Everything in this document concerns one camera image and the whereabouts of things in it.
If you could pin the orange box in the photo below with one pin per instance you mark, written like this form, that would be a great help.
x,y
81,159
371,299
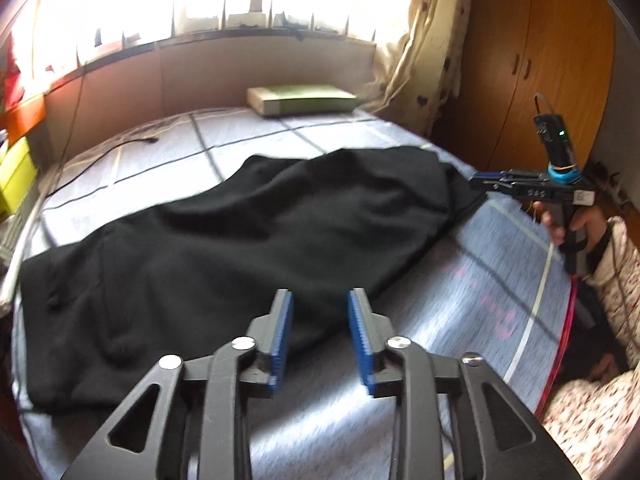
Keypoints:
x,y
21,118

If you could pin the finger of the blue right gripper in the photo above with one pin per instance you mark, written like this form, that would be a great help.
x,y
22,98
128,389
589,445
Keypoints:
x,y
494,185
495,175

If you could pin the floral sleeve right forearm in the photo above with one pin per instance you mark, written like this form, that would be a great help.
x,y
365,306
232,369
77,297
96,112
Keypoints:
x,y
616,282

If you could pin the black pants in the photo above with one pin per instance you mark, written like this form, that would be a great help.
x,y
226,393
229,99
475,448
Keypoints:
x,y
186,277

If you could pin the cream heart pattern curtain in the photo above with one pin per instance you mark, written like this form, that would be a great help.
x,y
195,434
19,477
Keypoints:
x,y
417,59

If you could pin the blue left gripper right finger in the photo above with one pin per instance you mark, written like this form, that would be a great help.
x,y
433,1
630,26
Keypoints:
x,y
369,334

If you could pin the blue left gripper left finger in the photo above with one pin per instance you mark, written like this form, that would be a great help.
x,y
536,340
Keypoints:
x,y
271,333

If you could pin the yellow green box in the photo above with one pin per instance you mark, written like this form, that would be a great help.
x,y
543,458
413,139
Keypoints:
x,y
17,174

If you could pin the wooden wardrobe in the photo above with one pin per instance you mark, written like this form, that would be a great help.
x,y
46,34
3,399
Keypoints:
x,y
521,57

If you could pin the right hand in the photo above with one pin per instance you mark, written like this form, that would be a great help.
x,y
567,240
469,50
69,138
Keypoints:
x,y
591,220

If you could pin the green white flat box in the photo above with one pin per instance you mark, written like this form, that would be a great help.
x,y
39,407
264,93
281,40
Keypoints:
x,y
300,99

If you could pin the black camera unit right gripper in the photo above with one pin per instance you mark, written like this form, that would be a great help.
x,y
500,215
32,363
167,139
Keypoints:
x,y
562,163

